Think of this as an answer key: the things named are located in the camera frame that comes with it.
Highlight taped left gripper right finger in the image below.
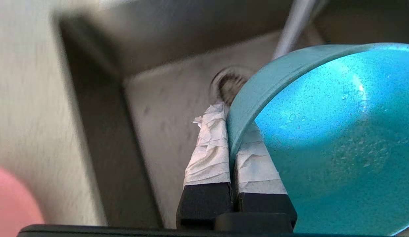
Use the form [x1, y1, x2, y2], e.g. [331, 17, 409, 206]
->
[234, 122, 298, 231]

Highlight stainless steel sink basin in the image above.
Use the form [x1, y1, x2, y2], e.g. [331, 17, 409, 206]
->
[53, 0, 409, 229]

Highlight round metal drain strainer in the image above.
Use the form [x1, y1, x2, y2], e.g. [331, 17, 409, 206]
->
[209, 67, 255, 106]

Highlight pink round plate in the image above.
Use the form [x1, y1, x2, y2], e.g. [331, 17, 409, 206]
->
[0, 165, 45, 232]

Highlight running tap water stream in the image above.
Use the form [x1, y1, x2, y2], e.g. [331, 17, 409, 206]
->
[272, 0, 319, 60]

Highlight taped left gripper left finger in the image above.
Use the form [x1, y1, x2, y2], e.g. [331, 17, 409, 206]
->
[176, 104, 233, 230]

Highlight teal bowl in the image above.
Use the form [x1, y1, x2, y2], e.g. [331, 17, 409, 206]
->
[226, 43, 409, 236]

